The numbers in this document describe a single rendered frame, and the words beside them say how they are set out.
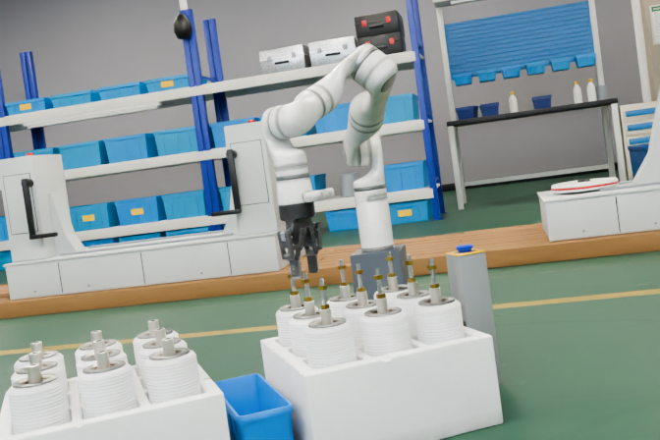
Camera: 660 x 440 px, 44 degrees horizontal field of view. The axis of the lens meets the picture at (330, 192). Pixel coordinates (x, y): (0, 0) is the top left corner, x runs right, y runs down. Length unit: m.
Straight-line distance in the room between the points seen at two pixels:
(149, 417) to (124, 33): 9.90
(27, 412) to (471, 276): 0.98
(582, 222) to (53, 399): 2.70
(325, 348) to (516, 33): 6.34
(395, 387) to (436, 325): 0.15
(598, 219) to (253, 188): 1.59
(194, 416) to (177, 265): 2.58
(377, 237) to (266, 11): 8.46
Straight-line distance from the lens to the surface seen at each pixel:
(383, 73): 1.87
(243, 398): 1.87
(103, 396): 1.52
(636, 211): 3.77
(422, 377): 1.62
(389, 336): 1.61
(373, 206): 2.25
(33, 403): 1.52
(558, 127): 10.09
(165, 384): 1.53
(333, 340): 1.58
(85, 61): 11.45
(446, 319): 1.66
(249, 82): 6.64
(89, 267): 4.26
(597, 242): 3.69
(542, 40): 7.74
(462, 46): 7.73
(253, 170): 3.95
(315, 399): 1.56
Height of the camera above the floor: 0.57
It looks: 2 degrees down
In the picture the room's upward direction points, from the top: 8 degrees counter-clockwise
